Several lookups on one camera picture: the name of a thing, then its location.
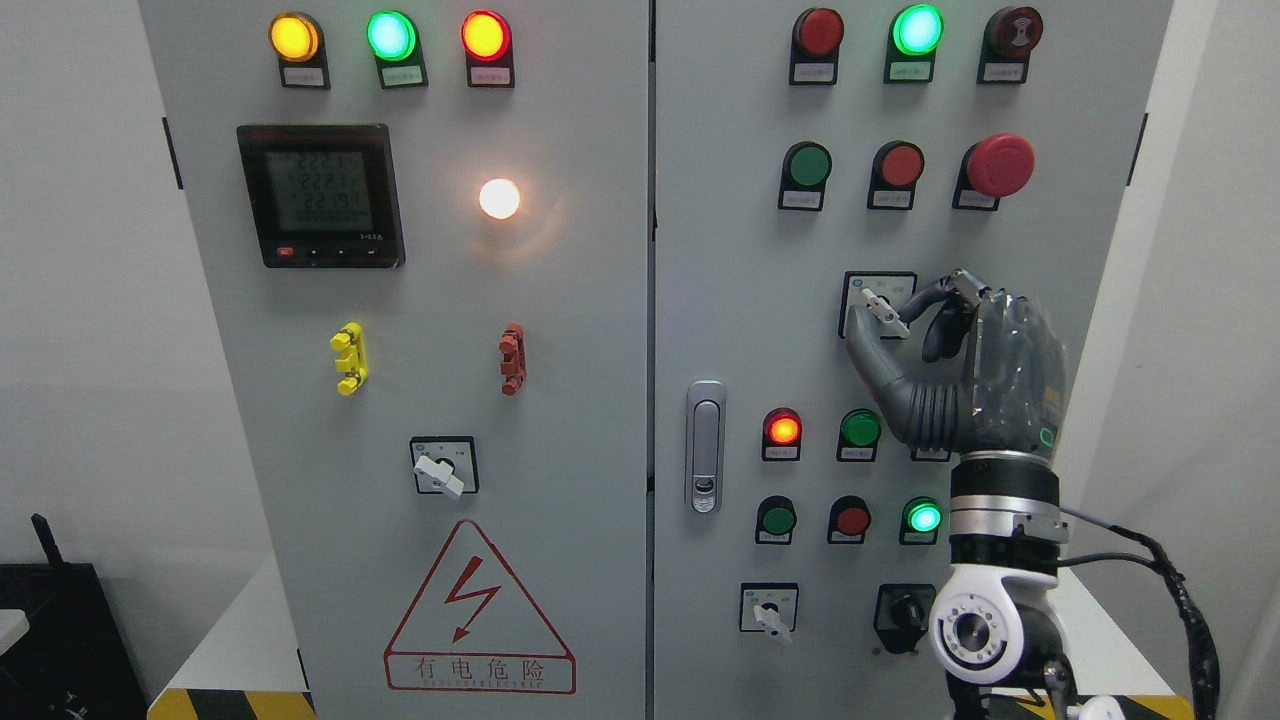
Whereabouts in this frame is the digital power meter display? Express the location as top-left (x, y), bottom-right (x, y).
top-left (237, 123), bottom-right (406, 269)

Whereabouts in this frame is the silver cabinet door handle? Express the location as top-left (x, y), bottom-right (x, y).
top-left (685, 380), bottom-right (727, 514)

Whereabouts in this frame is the red push button lower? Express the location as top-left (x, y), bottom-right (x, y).
top-left (826, 495), bottom-right (872, 544)

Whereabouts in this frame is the gray rotary switch left door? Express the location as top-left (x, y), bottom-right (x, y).
top-left (410, 436), bottom-right (480, 500)

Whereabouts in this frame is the white glowing lamp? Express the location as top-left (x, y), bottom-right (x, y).
top-left (477, 177), bottom-right (522, 222)

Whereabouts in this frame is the green lit indicator top right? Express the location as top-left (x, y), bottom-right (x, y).
top-left (883, 3), bottom-right (945, 85)

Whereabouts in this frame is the green indicator light top left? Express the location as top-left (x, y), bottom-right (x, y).
top-left (365, 9), bottom-right (428, 88)

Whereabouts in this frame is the red emergency stop mushroom button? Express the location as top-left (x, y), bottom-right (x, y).
top-left (952, 132), bottom-right (1036, 211)

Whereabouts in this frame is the red lit indicator middle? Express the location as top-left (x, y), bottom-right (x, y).
top-left (762, 407), bottom-right (803, 462)

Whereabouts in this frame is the red push button upper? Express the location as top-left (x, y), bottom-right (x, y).
top-left (867, 140), bottom-right (925, 211)

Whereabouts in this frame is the green push button lower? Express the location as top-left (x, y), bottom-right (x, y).
top-left (754, 495), bottom-right (797, 544)

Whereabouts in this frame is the gray rotary switch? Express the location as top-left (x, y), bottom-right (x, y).
top-left (739, 582), bottom-right (799, 644)
top-left (838, 270), bottom-right (918, 340)

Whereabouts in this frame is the yellow terminal clip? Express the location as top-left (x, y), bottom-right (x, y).
top-left (329, 322), bottom-right (369, 396)

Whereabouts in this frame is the gray robotic hand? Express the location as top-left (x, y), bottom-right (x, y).
top-left (844, 269), bottom-right (1068, 465)

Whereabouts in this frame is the black rotary selector switch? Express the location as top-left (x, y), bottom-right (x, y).
top-left (873, 583), bottom-right (936, 655)

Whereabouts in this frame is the black box with antenna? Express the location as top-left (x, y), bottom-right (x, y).
top-left (1, 514), bottom-right (147, 719)

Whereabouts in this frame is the red indicator light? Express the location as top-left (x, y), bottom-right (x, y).
top-left (788, 6), bottom-right (845, 86)
top-left (460, 9), bottom-right (515, 88)

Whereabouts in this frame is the red push button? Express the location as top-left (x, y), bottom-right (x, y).
top-left (867, 140), bottom-right (925, 211)
top-left (826, 495), bottom-right (872, 544)

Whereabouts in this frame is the red electrical hazard warning sticker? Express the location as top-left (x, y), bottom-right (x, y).
top-left (383, 519), bottom-right (577, 694)

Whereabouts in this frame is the red terminal clip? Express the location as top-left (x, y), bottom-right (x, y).
top-left (498, 323), bottom-right (527, 396)

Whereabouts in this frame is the green lit indicator lower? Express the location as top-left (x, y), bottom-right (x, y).
top-left (899, 496), bottom-right (945, 546)

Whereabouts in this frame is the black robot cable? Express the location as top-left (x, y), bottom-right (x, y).
top-left (1055, 505), bottom-right (1222, 720)

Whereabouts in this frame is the gray left cabinet door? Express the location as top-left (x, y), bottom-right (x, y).
top-left (140, 1), bottom-right (650, 719)

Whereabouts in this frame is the dark red buzzer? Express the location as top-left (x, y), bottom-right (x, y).
top-left (975, 5), bottom-right (1044, 85)

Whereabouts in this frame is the green push button upper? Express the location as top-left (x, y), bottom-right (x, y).
top-left (777, 141), bottom-right (833, 211)

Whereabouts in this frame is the red indicator light top right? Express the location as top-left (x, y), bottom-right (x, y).
top-left (788, 6), bottom-right (845, 86)

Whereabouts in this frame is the gray cabinet door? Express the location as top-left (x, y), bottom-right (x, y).
top-left (653, 1), bottom-right (1172, 719)
top-left (140, 1), bottom-right (650, 719)

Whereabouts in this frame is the green indicator light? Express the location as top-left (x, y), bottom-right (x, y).
top-left (836, 407), bottom-right (883, 462)
top-left (365, 9), bottom-right (428, 88)

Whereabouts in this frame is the green lit indicator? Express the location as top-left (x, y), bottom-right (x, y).
top-left (899, 496), bottom-right (945, 546)
top-left (883, 3), bottom-right (945, 85)

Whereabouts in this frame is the yellow indicator light top left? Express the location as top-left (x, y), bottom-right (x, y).
top-left (268, 12), bottom-right (330, 88)

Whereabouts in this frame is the green push button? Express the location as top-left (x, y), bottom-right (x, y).
top-left (754, 495), bottom-right (797, 544)
top-left (777, 141), bottom-right (833, 211)

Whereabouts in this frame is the green indicator light middle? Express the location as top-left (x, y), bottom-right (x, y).
top-left (836, 407), bottom-right (883, 462)

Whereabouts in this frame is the red indicator light top left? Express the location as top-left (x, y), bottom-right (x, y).
top-left (460, 9), bottom-right (515, 88)

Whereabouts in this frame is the gray right cabinet door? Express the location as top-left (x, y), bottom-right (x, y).
top-left (653, 1), bottom-right (1172, 719)

